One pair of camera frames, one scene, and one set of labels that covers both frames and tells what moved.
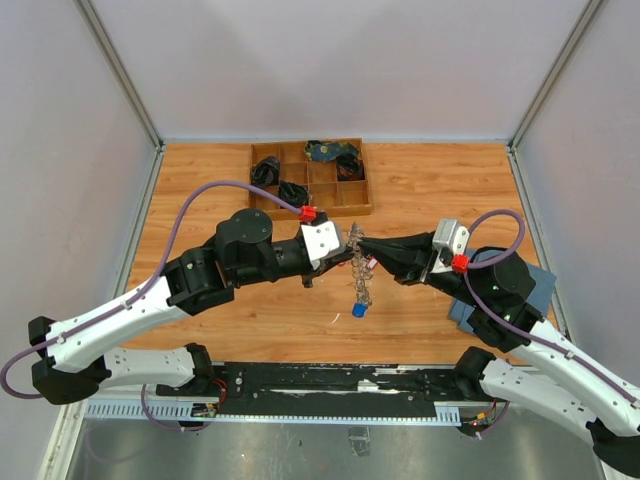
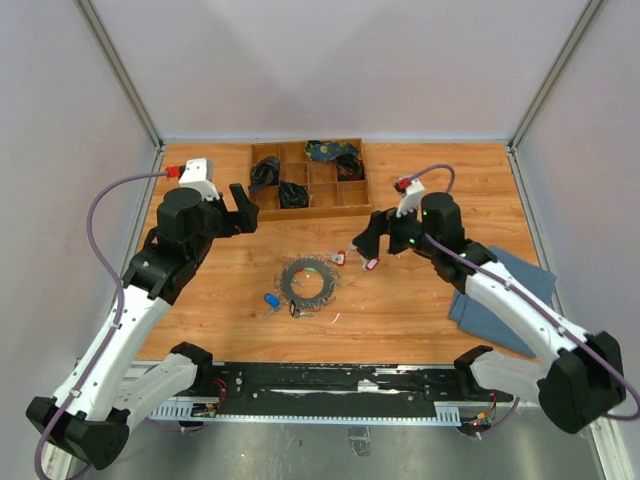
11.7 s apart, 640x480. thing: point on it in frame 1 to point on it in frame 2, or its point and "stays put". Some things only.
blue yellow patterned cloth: [326, 150] stays put
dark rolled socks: [265, 170] stays put
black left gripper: [322, 266] to [242, 221]
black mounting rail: [334, 389] stays put
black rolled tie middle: [293, 194] stays put
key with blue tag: [359, 309] to [273, 301]
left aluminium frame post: [116, 66] stays put
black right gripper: [410, 257] to [380, 223]
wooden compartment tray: [328, 174] stays put
